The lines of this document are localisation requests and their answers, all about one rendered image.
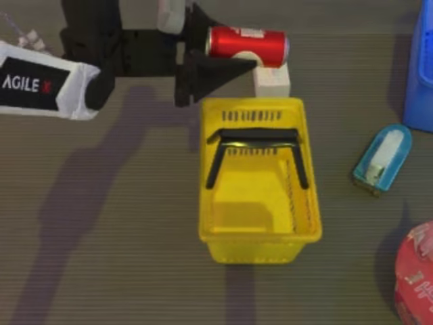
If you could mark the red soda can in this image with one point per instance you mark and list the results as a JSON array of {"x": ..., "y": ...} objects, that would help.
[{"x": 248, "y": 45}]

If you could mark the yellow plastic shopping basket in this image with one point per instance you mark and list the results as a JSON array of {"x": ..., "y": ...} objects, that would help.
[{"x": 260, "y": 210}]

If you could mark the blue plastic container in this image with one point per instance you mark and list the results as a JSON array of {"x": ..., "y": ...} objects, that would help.
[{"x": 421, "y": 74}]

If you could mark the red printed snack package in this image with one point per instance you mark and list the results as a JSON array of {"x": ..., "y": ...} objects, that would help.
[{"x": 417, "y": 277}]

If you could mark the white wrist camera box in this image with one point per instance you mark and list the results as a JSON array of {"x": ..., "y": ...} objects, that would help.
[{"x": 170, "y": 15}]

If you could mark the white rectangular block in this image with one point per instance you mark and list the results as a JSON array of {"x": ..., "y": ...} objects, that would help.
[{"x": 272, "y": 83}]

